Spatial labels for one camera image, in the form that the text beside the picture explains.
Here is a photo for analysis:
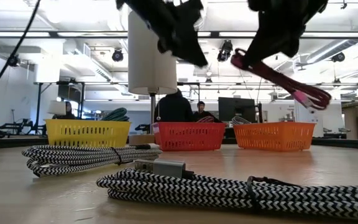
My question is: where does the orange plastic basket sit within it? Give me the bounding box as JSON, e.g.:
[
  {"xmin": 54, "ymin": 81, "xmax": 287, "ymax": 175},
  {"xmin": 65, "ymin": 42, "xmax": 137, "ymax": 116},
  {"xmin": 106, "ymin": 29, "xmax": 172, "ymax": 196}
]
[{"xmin": 233, "ymin": 121, "xmax": 316, "ymax": 152}]

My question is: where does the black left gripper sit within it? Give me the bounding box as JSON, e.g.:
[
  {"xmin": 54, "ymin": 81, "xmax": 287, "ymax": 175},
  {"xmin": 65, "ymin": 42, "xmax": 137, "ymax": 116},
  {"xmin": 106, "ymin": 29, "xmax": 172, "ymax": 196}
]
[{"xmin": 116, "ymin": 0, "xmax": 209, "ymax": 68}]

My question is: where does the red plastic basket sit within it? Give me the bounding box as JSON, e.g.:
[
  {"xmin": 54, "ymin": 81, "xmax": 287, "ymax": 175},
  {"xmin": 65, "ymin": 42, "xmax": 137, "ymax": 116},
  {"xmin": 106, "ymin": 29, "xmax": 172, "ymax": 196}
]
[{"xmin": 152, "ymin": 121, "xmax": 228, "ymax": 152}]

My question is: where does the black low machine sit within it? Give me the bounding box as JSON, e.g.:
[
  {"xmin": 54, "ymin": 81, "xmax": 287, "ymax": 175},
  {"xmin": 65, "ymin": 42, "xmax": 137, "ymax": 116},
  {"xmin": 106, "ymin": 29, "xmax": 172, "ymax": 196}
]
[{"xmin": 0, "ymin": 118, "xmax": 35, "ymax": 135}]

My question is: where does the white shade table lamp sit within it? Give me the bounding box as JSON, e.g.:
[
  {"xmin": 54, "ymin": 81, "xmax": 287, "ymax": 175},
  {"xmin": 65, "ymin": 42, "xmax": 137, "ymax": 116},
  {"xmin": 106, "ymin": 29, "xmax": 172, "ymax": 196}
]
[{"xmin": 127, "ymin": 11, "xmax": 178, "ymax": 146}]

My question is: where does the black-white braided USB cable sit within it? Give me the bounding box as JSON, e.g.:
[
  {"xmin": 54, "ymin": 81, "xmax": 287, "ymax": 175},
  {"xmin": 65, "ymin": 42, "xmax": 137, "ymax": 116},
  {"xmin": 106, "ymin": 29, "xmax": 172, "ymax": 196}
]
[
  {"xmin": 96, "ymin": 159, "xmax": 358, "ymax": 222},
  {"xmin": 22, "ymin": 143, "xmax": 163, "ymax": 179},
  {"xmin": 230, "ymin": 116, "xmax": 252, "ymax": 126}
]

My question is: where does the yellow plastic basket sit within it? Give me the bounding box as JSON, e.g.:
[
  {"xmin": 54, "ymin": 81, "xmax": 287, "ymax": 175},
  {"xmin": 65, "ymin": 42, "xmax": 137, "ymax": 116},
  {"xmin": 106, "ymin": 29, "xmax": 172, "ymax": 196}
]
[{"xmin": 44, "ymin": 119, "xmax": 132, "ymax": 148}]

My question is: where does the white round pillar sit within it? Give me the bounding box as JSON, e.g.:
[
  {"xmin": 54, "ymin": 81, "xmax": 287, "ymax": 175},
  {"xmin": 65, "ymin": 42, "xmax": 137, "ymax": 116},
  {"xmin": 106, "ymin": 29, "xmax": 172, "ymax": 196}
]
[{"xmin": 293, "ymin": 85, "xmax": 324, "ymax": 138}]

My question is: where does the black ceiling spotlight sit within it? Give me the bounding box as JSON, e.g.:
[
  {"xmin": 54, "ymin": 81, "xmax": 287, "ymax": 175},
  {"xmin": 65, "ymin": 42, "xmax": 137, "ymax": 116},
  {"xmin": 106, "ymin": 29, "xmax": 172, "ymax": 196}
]
[
  {"xmin": 331, "ymin": 52, "xmax": 346, "ymax": 63},
  {"xmin": 111, "ymin": 48, "xmax": 125, "ymax": 63},
  {"xmin": 7, "ymin": 54, "xmax": 21, "ymax": 68},
  {"xmin": 216, "ymin": 39, "xmax": 234, "ymax": 63}
]

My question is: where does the black aluminium table frame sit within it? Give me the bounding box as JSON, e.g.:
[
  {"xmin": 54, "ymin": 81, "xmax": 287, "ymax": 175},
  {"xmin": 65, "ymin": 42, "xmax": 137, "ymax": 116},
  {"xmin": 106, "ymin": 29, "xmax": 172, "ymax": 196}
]
[{"xmin": 0, "ymin": 134, "xmax": 358, "ymax": 151}]

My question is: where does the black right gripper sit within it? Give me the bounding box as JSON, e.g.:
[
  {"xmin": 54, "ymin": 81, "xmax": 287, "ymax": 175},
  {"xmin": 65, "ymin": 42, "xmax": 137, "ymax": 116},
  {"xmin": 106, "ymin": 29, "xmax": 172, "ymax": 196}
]
[{"xmin": 242, "ymin": 0, "xmax": 329, "ymax": 68}]

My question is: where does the black overhead frame bar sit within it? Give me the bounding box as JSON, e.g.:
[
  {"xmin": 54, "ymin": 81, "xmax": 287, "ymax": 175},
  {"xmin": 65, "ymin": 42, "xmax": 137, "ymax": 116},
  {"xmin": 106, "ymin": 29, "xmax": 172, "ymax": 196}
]
[{"xmin": 0, "ymin": 30, "xmax": 358, "ymax": 39}]

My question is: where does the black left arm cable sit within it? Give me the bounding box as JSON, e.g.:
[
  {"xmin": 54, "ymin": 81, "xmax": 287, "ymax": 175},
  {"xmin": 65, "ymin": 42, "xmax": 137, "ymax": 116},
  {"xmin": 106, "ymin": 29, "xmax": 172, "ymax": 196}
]
[{"xmin": 0, "ymin": 0, "xmax": 42, "ymax": 108}]

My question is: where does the black computer monitor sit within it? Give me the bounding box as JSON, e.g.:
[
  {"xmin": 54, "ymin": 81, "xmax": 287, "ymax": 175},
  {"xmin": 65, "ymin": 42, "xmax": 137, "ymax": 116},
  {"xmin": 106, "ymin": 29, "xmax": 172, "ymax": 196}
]
[{"xmin": 218, "ymin": 96, "xmax": 257, "ymax": 123}]

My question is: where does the white monitor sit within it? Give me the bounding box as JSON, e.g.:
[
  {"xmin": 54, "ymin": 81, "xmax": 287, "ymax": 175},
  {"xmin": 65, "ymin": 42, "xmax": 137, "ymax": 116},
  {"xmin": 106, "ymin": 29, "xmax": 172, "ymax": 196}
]
[{"xmin": 47, "ymin": 100, "xmax": 67, "ymax": 116}]

